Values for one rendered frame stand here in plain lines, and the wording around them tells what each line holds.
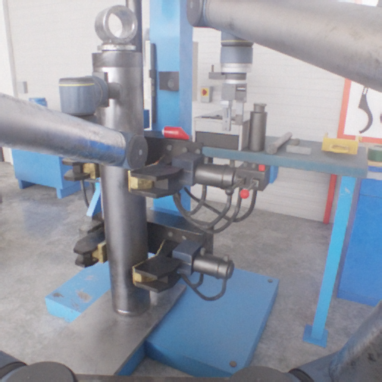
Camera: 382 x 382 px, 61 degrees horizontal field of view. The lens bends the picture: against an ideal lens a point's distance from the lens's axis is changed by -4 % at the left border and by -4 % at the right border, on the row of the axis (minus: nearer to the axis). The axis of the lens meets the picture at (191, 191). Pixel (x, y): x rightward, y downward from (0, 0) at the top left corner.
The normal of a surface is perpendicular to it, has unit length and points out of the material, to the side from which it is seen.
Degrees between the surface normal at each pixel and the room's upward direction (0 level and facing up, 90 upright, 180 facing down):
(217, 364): 0
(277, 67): 90
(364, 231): 90
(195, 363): 90
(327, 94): 90
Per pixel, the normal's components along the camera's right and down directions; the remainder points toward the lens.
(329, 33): -0.90, -0.03
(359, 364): -0.86, 0.21
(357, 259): -0.44, 0.32
